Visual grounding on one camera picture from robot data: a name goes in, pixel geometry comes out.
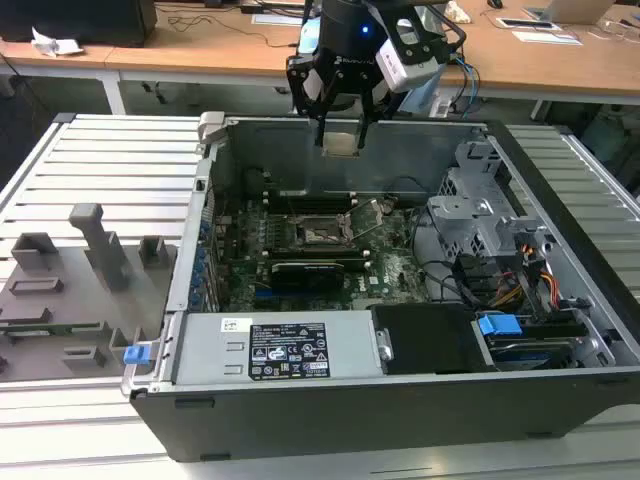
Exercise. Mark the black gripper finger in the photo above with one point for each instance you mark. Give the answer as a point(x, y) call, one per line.
point(300, 85)
point(363, 134)

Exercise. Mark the silver topped CPU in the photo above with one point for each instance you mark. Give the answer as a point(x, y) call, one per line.
point(341, 144)

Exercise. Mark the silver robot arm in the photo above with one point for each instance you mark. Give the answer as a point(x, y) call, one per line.
point(425, 100)

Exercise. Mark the black RAM slot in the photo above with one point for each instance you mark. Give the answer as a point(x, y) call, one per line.
point(310, 199)
point(310, 209)
point(310, 204)
point(310, 194)

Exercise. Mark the metal CPU socket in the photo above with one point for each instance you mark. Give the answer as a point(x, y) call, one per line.
point(320, 235)

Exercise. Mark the blue expansion slot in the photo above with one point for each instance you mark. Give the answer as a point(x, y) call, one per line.
point(262, 296)

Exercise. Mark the white paper sheet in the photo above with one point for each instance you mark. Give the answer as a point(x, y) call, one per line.
point(550, 37)
point(277, 20)

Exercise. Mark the wooden desk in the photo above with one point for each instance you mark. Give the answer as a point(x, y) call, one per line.
point(200, 55)
point(550, 65)

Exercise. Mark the crumpled white paper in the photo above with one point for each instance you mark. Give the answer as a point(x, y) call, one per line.
point(459, 11)
point(55, 45)

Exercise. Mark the grey metal drive cage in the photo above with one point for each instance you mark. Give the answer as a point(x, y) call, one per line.
point(475, 215)

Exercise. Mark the green motherboard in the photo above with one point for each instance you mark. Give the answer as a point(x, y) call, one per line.
point(395, 280)

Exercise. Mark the graphics card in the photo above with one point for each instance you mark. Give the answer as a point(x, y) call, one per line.
point(307, 276)

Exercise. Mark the white framed tablet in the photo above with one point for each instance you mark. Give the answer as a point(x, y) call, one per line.
point(525, 23)

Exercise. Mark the black plastic shroud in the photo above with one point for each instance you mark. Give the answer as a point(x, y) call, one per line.
point(430, 340)

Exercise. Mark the grey laptop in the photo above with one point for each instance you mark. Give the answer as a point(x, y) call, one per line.
point(575, 10)

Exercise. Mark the black computer tower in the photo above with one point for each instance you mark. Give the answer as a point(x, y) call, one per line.
point(75, 20)

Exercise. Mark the hard disk in blue carrier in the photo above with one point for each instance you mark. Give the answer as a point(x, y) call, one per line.
point(500, 330)

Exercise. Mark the grey power supply unit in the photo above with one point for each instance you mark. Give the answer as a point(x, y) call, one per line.
point(210, 350)

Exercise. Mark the black and grey PC case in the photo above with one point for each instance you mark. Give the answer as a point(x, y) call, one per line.
point(350, 420)

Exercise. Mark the blue plastic latch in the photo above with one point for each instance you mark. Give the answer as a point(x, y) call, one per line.
point(136, 355)

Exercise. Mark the grey parts rack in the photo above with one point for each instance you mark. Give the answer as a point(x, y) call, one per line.
point(75, 310)

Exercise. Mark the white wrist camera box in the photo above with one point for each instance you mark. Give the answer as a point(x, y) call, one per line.
point(395, 70)

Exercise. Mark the black camera bracket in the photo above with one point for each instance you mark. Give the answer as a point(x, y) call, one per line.
point(435, 50)

